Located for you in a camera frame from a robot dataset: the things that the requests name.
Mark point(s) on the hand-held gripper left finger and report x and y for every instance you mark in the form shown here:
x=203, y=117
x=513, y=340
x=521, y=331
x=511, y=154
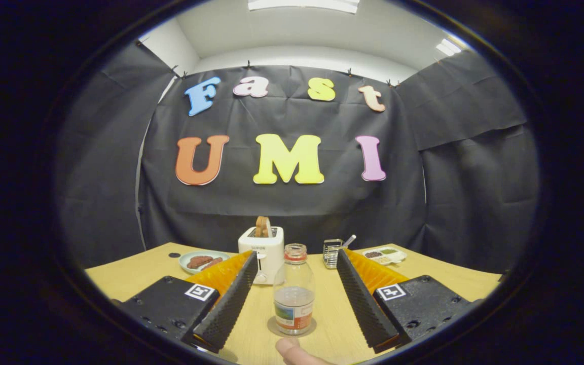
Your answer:
x=231, y=304

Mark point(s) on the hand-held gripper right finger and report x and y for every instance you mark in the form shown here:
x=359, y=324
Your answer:
x=363, y=304

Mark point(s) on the round brown coaster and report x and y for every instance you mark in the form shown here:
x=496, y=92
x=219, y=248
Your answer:
x=270, y=327

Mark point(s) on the clear juice bottle red collar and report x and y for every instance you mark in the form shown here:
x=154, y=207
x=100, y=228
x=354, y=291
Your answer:
x=294, y=304

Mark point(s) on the wooden table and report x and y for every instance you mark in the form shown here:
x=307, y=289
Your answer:
x=332, y=304

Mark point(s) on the brown food piece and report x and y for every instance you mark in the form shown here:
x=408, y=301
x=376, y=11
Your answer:
x=216, y=261
x=198, y=262

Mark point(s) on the white divided snack tray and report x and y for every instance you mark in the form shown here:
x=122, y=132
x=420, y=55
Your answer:
x=386, y=255

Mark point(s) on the pale green plate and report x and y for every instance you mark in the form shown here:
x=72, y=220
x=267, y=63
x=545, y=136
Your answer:
x=184, y=263

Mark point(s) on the white toaster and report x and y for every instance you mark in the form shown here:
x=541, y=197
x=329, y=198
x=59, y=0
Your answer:
x=269, y=253

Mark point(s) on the brown toast slice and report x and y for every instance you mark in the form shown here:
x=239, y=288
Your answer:
x=262, y=226

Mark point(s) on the small ceiling light panel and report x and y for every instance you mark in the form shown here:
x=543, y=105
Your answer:
x=448, y=47

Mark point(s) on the long ceiling light panel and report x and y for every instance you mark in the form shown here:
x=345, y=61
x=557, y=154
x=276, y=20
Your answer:
x=304, y=5

